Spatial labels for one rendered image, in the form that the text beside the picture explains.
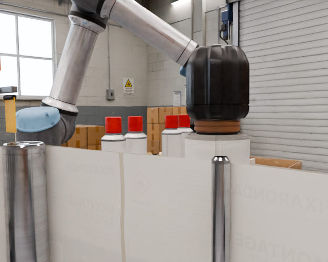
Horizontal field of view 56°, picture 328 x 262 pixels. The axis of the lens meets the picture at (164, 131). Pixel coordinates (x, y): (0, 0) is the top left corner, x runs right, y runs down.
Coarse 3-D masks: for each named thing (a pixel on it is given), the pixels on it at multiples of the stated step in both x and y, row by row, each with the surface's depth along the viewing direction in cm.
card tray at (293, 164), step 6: (252, 156) 149; (258, 162) 147; (264, 162) 146; (270, 162) 144; (276, 162) 142; (282, 162) 141; (288, 162) 139; (294, 162) 137; (300, 162) 134; (294, 168) 127; (300, 168) 135
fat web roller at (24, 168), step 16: (16, 144) 30; (32, 144) 31; (16, 160) 28; (32, 160) 28; (16, 176) 28; (32, 176) 28; (16, 192) 28; (32, 192) 28; (16, 208) 28; (32, 208) 28; (16, 224) 28; (32, 224) 28; (16, 240) 28; (32, 240) 28; (48, 240) 31; (16, 256) 28; (32, 256) 28; (48, 256) 30
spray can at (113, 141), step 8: (112, 120) 63; (120, 120) 64; (112, 128) 63; (120, 128) 64; (104, 136) 63; (112, 136) 62; (120, 136) 63; (104, 144) 62; (112, 144) 62; (120, 144) 63
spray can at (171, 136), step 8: (168, 120) 78; (176, 120) 79; (168, 128) 79; (176, 128) 79; (168, 136) 78; (176, 136) 78; (168, 144) 78; (176, 144) 78; (168, 152) 78; (176, 152) 78
